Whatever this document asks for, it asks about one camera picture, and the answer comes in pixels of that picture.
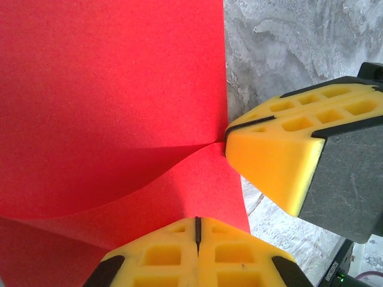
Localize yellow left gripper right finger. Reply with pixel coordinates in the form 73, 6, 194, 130
197, 217, 314, 287

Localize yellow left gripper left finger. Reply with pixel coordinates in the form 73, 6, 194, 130
82, 217, 199, 287

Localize red square paper sheet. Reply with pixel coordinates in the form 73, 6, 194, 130
0, 0, 251, 287

